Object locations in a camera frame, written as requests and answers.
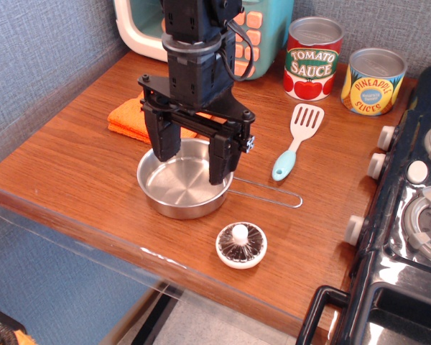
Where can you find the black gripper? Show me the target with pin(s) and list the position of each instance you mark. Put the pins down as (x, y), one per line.
(197, 95)

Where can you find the small steel pot with handle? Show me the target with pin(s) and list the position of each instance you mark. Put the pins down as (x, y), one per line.
(179, 187)

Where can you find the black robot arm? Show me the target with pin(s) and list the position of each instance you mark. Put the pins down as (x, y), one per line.
(200, 40)

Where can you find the orange folded towel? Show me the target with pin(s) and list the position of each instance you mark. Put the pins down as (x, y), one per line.
(128, 120)

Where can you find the toy mushroom half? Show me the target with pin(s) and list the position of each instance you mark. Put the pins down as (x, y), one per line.
(241, 245)

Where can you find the toy microwave teal and orange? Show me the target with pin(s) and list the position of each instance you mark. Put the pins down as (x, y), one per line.
(266, 23)

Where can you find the tomato sauce can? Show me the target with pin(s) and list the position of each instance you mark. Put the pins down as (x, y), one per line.
(312, 55)

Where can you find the white stove knob bottom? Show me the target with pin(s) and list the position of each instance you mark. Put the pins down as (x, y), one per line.
(353, 229)

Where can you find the white stove knob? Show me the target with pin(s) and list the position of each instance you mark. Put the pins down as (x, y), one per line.
(376, 164)
(353, 229)
(385, 137)

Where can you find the white stove knob middle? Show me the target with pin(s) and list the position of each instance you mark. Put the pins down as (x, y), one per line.
(376, 164)

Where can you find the white stove knob top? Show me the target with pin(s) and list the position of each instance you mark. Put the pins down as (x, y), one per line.
(385, 137)

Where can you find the pineapple slices can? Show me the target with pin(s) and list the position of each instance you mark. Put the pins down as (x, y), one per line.
(373, 79)

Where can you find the black toy stove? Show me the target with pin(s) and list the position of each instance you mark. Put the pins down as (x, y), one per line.
(390, 292)

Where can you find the white spatula teal handle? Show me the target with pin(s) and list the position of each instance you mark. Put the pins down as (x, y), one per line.
(304, 123)

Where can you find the black oven door handle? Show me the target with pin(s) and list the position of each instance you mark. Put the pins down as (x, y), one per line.
(324, 295)

